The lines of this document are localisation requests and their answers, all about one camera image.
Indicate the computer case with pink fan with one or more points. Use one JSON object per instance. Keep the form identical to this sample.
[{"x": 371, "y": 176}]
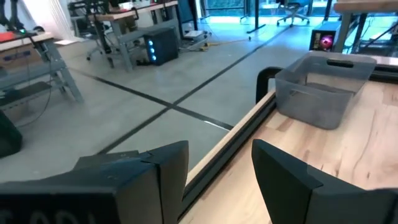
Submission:
[{"x": 325, "y": 39}]

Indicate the wood-top desk black legs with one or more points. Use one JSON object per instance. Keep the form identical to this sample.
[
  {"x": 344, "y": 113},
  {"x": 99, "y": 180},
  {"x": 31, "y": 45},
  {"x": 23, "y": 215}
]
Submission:
[{"x": 357, "y": 6}]

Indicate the wood-top desk grey legs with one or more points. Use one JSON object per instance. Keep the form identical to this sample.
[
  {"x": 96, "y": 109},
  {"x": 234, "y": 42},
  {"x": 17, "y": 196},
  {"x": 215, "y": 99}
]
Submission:
[
  {"x": 130, "y": 35},
  {"x": 66, "y": 77}
]

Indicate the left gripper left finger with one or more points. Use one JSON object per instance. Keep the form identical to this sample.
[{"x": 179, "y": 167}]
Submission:
[{"x": 93, "y": 193}]

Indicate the office swivel chair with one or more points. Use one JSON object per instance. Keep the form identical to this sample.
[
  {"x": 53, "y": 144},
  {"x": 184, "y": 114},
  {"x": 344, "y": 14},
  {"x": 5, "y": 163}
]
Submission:
[{"x": 293, "y": 12}]

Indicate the computer tower with blue lights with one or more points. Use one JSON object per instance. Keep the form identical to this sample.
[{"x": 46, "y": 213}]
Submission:
[{"x": 161, "y": 46}]

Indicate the dark grey translucent bin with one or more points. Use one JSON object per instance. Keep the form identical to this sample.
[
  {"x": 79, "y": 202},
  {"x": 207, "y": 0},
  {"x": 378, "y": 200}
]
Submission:
[{"x": 311, "y": 102}]

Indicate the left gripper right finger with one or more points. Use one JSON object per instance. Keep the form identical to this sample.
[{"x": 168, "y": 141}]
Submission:
[{"x": 295, "y": 199}]

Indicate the brown cardboard box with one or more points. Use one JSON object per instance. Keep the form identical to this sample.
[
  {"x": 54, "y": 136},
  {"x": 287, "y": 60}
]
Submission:
[{"x": 18, "y": 57}]

